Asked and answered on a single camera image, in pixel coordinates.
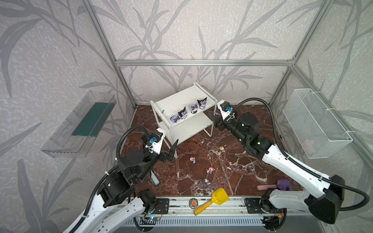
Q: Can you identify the black eared kuromi figure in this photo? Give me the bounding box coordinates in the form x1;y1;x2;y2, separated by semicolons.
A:
197;97;207;110

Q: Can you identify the pink hat doraemon figure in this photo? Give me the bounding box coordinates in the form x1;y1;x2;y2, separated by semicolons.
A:
206;167;215;174

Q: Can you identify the yellow plastic toy shovel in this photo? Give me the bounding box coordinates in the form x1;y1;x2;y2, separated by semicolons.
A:
194;188;229;216

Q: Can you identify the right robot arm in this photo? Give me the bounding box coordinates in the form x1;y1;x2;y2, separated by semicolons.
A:
210;101;370;224

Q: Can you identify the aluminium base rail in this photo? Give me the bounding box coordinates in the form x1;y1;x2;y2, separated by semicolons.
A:
125;196;327;217

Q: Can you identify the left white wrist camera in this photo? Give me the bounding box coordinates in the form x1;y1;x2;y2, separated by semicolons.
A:
146;128;165;154

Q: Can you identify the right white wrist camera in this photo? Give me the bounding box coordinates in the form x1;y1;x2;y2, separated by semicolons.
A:
217;100;235;121

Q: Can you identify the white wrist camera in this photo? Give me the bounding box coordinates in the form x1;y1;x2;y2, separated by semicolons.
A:
217;100;235;121
146;128;165;154

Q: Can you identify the white two-tier metal shelf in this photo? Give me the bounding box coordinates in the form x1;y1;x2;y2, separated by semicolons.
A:
150;82;218;148

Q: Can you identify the purple kuromi figure black bow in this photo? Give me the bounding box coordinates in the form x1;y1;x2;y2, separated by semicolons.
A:
170;114;180;124

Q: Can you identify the round orange badge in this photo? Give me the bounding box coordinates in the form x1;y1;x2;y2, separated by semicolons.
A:
188;198;198;209

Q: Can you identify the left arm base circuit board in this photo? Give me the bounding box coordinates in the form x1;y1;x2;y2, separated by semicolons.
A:
140;216;162;225

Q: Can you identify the clear plastic wall bin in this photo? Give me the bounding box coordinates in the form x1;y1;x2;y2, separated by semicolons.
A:
41;91;117;158

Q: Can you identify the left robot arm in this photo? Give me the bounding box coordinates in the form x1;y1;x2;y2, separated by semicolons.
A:
65;125;179;233

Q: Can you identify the white wire mesh basket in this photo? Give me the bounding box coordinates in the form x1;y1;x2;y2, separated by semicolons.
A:
283;88;353;159

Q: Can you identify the pink object in basket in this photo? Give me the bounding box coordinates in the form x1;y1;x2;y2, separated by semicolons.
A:
302;139;316;156

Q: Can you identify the small dark figure front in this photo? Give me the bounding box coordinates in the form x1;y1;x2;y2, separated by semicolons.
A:
203;179;211;186

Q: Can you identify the red cap doraemon figure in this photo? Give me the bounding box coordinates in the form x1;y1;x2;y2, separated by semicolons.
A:
189;156;197;164

